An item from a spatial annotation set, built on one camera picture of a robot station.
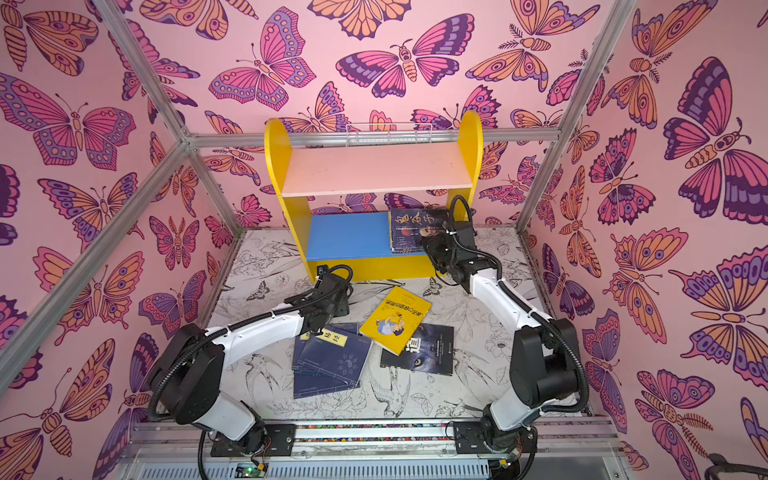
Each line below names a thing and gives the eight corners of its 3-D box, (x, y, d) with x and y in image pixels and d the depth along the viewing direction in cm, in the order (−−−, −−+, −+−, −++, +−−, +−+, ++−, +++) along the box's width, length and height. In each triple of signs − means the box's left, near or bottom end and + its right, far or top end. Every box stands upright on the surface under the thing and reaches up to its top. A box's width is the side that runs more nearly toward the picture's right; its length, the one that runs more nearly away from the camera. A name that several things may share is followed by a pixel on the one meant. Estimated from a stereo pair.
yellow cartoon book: (359, 332, 94) (358, 328, 92) (394, 287, 104) (394, 283, 102) (398, 357, 89) (398, 353, 86) (431, 308, 99) (431, 303, 97)
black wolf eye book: (381, 374, 86) (381, 372, 84) (382, 327, 95) (382, 324, 94) (458, 374, 86) (459, 371, 84) (451, 327, 95) (452, 324, 94)
